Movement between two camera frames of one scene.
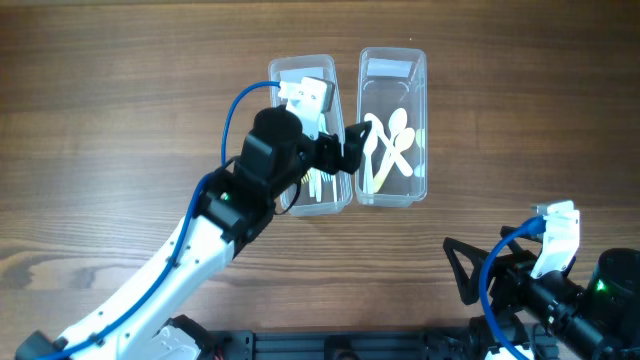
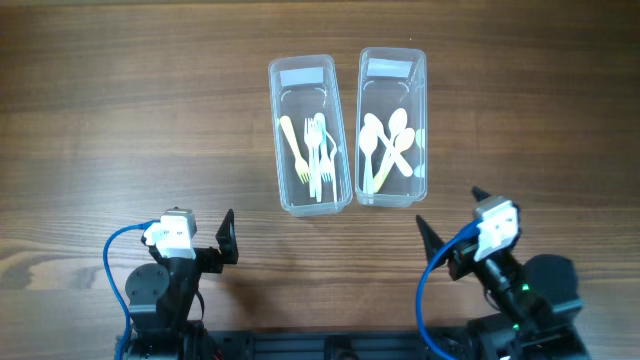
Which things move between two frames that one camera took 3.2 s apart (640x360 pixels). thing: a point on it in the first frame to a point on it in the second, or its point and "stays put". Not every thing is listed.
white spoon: [397, 122] to [373, 121]
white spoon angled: [397, 124] stays put
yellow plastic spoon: [402, 142] stays put
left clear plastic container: [321, 191] stays put
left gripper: [327, 153] to [201, 258]
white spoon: [369, 146] stays put
